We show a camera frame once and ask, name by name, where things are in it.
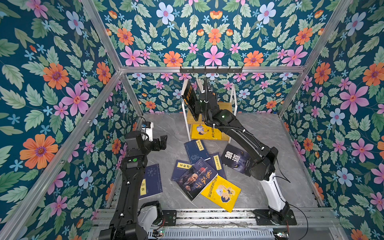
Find yellow book on shelf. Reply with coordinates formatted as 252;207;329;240
191;124;222;141

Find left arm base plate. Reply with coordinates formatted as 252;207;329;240
152;210;178;228

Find dark wolf cover book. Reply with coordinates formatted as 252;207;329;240
222;144;252;177

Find aluminium front rail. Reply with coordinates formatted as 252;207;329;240
86;207;349;240

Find navy book upper centre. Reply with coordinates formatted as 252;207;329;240
184;140;211;164

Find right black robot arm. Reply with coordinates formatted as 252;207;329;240
197;79;290;225

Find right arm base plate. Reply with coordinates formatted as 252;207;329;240
252;209;298;226

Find navy book middle right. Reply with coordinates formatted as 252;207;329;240
206;153;227;179

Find yellow book on floor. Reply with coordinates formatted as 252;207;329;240
201;176;241;213

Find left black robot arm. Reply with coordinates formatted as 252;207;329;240
99;131;168;240

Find white wooden book shelf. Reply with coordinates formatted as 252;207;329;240
182;78;244;142

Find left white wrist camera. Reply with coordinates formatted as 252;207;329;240
142;121;154;142

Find black wall hook rail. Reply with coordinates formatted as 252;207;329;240
179;66;243;75

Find navy book far left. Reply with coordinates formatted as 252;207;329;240
139;164;163;199

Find purple old man book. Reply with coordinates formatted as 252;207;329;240
177;159;218;201

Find navy book lower left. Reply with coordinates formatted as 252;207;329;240
171;160;193;182

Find navy book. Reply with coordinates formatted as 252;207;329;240
139;164;163;199
184;140;211;164
171;160;193;182
206;153;227;179

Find black book gold title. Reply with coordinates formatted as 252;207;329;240
182;80;200;121

